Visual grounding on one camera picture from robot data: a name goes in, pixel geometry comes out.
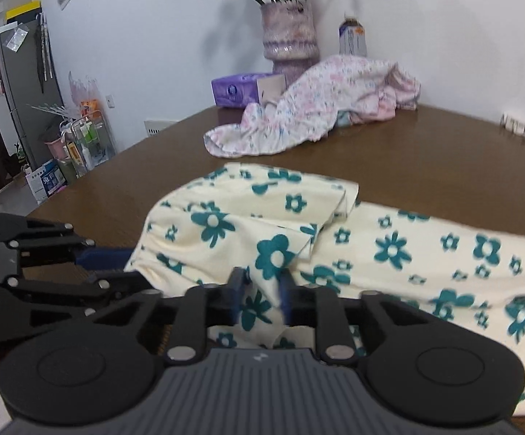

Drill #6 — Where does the white blue cardboard box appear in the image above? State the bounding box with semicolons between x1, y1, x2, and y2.
24;158;68;204

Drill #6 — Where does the plain pink garment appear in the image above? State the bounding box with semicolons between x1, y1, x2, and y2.
373;99;398;122

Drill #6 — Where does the purple textured vase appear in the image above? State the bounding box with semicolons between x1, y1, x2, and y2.
261;0;320;82

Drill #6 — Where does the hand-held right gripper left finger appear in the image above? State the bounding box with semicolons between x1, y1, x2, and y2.
94;267;250;365

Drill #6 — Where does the pink bucket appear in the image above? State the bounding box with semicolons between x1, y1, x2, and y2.
45;138;68;159

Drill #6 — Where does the tea bottle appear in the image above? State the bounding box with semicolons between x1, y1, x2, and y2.
339;17;367;57

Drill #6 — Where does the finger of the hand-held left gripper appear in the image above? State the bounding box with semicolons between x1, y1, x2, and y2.
12;220;134;269
4;272;154;328

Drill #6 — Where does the purple tissue pack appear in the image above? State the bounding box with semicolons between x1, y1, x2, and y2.
211;72;287;109

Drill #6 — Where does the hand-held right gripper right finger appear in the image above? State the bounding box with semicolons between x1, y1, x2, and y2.
279;269;428;365

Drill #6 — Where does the wire rack of bottles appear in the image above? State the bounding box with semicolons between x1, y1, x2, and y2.
29;70;118;177

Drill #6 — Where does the yellow black box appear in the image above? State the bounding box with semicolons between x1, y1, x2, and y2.
6;0;43;21

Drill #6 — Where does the pink floral garment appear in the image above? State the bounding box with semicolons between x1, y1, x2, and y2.
204;54;422;158

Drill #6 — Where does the cream dress with green flowers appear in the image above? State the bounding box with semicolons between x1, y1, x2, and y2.
124;163;525;418

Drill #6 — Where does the grey refrigerator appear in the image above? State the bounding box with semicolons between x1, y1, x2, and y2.
0;2;63;168

